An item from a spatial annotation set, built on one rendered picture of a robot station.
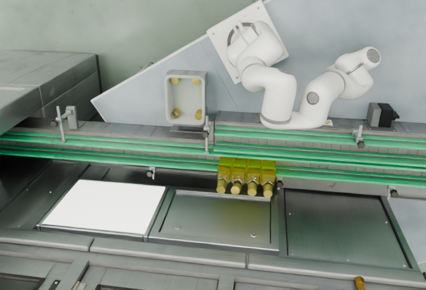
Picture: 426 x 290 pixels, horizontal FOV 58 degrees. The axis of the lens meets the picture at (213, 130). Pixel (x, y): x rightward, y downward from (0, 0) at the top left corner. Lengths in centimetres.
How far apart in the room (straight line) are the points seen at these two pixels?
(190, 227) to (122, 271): 29
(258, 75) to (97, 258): 83
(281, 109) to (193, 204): 69
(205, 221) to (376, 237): 65
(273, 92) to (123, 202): 85
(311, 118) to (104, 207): 91
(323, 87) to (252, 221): 65
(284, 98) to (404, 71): 82
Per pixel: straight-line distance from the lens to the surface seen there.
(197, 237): 143
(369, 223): 168
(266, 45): 117
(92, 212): 161
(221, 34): 159
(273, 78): 103
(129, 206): 160
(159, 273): 138
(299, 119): 112
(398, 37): 172
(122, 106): 186
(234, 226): 148
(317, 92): 108
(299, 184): 176
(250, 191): 144
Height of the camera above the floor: 236
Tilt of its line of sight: 64 degrees down
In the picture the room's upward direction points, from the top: 162 degrees counter-clockwise
